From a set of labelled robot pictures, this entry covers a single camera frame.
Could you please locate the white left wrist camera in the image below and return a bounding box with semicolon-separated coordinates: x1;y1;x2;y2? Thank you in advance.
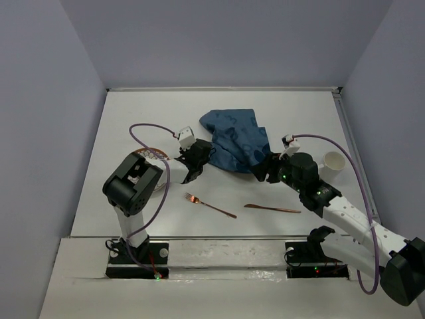
178;126;197;151

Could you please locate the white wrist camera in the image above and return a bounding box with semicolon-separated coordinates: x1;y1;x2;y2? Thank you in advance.
178;126;197;151
280;134;301;158

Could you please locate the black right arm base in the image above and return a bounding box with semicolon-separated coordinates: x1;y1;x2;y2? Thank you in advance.
284;241;349;279

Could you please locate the blue letter-print cloth placemat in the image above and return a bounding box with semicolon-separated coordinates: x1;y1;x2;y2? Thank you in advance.
199;109;272;173

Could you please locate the copper fork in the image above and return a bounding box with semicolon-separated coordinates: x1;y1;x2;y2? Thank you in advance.
184;193;237;219

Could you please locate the floral plate with brown rim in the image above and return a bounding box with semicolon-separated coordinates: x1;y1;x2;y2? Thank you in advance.
133;148;169;192

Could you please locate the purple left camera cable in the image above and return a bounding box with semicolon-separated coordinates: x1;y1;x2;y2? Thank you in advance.
128;123;180;276

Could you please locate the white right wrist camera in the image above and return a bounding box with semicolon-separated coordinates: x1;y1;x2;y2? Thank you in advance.
280;134;301;158

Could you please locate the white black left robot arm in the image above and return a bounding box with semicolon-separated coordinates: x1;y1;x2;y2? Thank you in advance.
102;139;213;263

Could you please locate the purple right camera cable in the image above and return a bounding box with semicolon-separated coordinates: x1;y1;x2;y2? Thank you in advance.
292;133;381;295

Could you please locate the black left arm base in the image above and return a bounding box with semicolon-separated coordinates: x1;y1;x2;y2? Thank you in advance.
105;239;169;280

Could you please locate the copper table knife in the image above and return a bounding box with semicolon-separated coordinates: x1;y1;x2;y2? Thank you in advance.
244;204;301;213

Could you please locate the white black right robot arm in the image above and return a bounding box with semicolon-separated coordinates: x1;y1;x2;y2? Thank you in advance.
250;153;424;306

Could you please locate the purple camera cable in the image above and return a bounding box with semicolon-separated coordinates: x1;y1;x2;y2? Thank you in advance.
292;133;381;295
128;123;180;276

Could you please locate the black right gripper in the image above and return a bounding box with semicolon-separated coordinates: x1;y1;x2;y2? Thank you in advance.
248;151;303;193

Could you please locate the white ceramic mug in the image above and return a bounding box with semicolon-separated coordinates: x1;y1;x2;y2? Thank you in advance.
318;152;346;181

